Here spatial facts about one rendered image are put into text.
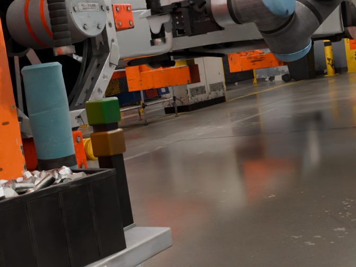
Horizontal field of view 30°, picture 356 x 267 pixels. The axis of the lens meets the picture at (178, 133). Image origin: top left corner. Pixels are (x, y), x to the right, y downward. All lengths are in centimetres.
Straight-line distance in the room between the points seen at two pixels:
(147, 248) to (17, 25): 78
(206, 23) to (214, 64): 896
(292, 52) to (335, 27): 262
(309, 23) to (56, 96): 59
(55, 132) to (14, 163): 37
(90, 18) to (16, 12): 18
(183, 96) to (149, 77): 386
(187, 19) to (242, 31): 248
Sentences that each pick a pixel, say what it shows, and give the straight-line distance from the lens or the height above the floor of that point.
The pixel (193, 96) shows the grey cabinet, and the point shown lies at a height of 21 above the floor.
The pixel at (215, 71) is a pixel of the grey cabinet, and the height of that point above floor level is 50.
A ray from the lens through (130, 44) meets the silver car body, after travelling 221.
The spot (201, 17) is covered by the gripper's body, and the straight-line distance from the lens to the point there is 156.
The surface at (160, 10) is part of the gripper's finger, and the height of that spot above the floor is 82.
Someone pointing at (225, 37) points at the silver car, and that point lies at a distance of 406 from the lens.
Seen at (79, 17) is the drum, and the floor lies 83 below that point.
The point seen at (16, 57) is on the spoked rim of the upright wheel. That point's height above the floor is 77.
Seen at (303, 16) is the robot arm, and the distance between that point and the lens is 154.
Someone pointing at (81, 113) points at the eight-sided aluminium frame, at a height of 61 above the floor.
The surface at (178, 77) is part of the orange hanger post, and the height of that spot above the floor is 59.
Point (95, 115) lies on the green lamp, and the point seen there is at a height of 64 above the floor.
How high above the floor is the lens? 69
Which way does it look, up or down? 6 degrees down
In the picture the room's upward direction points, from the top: 8 degrees counter-clockwise
